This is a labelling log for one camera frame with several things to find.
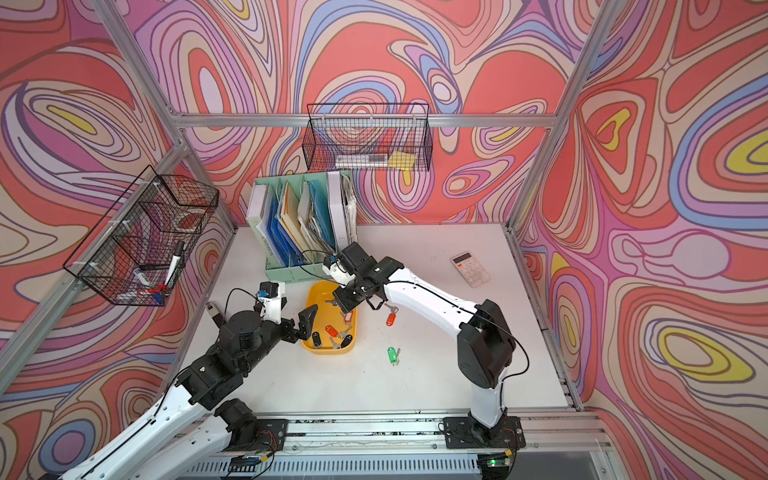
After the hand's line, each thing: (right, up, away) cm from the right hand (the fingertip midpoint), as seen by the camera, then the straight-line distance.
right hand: (344, 306), depth 81 cm
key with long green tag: (+14, -15, +5) cm, 21 cm away
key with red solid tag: (-4, -10, +9) cm, 14 cm away
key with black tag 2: (-1, -12, +8) cm, 15 cm away
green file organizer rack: (-15, +25, +9) cm, 30 cm away
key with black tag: (-9, -11, +7) cm, 16 cm away
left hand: (-9, +2, -9) cm, 12 cm away
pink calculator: (+42, +9, +23) cm, 49 cm away
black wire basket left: (-51, +15, -8) cm, 54 cm away
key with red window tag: (+13, -6, +12) cm, 19 cm away
